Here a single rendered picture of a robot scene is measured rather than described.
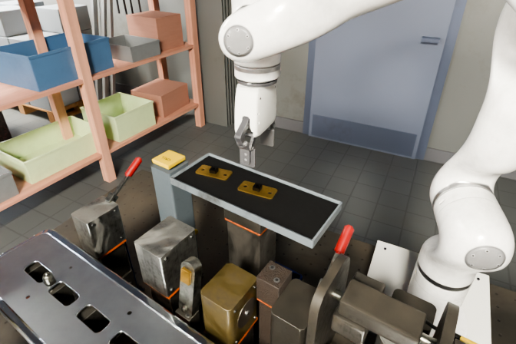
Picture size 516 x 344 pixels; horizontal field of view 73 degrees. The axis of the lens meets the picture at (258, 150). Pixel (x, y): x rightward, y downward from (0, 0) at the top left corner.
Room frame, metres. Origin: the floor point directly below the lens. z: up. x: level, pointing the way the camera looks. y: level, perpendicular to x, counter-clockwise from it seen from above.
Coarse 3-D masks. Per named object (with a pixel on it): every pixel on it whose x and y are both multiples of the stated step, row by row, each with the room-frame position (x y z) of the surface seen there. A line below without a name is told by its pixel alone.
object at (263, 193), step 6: (240, 186) 0.64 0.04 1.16; (252, 186) 0.64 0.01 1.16; (258, 186) 0.64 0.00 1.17; (264, 186) 0.64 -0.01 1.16; (246, 192) 0.62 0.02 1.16; (252, 192) 0.62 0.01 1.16; (258, 192) 0.62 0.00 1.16; (264, 192) 0.62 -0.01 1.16; (270, 192) 0.62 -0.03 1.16; (270, 198) 0.60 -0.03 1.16
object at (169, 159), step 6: (168, 150) 0.81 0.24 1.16; (162, 156) 0.78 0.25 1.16; (168, 156) 0.78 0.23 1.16; (174, 156) 0.78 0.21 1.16; (180, 156) 0.78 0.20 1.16; (156, 162) 0.76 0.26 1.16; (162, 162) 0.75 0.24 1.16; (168, 162) 0.75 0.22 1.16; (174, 162) 0.75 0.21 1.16; (168, 168) 0.73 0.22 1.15
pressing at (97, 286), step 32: (0, 256) 0.59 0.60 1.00; (32, 256) 0.59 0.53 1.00; (64, 256) 0.59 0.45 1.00; (0, 288) 0.50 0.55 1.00; (32, 288) 0.50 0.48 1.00; (96, 288) 0.50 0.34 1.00; (128, 288) 0.50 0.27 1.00; (32, 320) 0.43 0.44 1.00; (64, 320) 0.43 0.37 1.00; (128, 320) 0.43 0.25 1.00; (160, 320) 0.43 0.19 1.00
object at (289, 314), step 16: (288, 288) 0.44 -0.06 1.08; (304, 288) 0.44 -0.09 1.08; (288, 304) 0.40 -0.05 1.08; (304, 304) 0.40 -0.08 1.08; (272, 320) 0.39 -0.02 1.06; (288, 320) 0.37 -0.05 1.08; (304, 320) 0.37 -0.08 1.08; (272, 336) 0.38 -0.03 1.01; (288, 336) 0.37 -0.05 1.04; (304, 336) 0.36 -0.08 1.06
